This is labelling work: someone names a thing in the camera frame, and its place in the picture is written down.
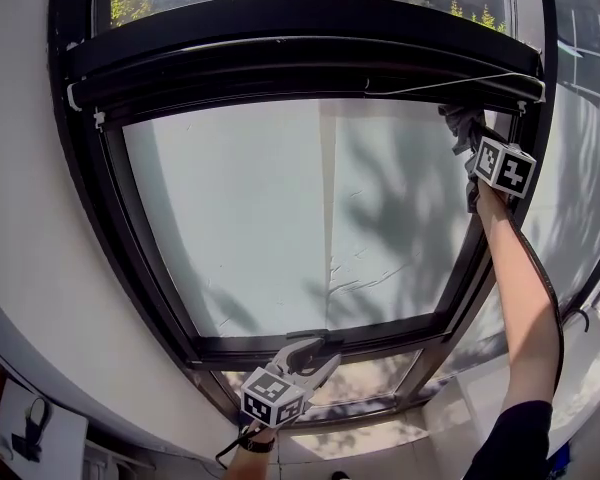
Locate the clear side window pane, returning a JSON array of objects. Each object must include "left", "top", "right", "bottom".
[{"left": 549, "top": 0, "right": 600, "bottom": 114}]

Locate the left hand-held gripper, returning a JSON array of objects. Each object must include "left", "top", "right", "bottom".
[{"left": 239, "top": 342, "right": 342, "bottom": 428}]

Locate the grey cloth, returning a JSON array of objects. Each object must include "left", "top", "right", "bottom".
[{"left": 438, "top": 103, "right": 486, "bottom": 157}]

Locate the adjacent frosted window pane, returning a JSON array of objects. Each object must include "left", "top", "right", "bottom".
[{"left": 519, "top": 82, "right": 600, "bottom": 314}]

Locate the low window pane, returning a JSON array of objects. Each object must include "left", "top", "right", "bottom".
[{"left": 214, "top": 350, "right": 424, "bottom": 414}]

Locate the white panel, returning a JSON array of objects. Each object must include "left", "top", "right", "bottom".
[{"left": 424, "top": 312, "right": 600, "bottom": 469}]

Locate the white side table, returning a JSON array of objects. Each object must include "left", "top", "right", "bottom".
[{"left": 0, "top": 377, "right": 89, "bottom": 480}]

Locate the black wristwatch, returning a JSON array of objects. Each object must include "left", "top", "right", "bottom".
[{"left": 239, "top": 435, "right": 276, "bottom": 453}]

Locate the person's right forearm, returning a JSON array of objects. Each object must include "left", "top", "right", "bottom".
[{"left": 474, "top": 187, "right": 561, "bottom": 412}]

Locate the person's left forearm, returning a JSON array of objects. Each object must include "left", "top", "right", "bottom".
[{"left": 224, "top": 427, "right": 279, "bottom": 480}]

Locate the black roller blind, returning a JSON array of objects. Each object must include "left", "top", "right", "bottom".
[{"left": 65, "top": 35, "right": 547, "bottom": 114}]

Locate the black curved window latch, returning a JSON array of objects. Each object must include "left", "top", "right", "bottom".
[{"left": 559, "top": 307, "right": 591, "bottom": 334}]

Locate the black device with loop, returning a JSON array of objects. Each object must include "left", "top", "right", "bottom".
[{"left": 10, "top": 396, "right": 49, "bottom": 462}]

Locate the black wrist strap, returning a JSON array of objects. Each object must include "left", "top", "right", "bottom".
[{"left": 214, "top": 425, "right": 261, "bottom": 469}]

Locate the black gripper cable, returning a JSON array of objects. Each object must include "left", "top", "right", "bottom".
[{"left": 499, "top": 192, "right": 566, "bottom": 404}]

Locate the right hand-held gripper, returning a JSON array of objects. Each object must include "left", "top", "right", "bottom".
[{"left": 462, "top": 125, "right": 537, "bottom": 214}]

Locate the frosted window glass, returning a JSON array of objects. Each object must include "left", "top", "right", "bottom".
[{"left": 122, "top": 98, "right": 516, "bottom": 339}]

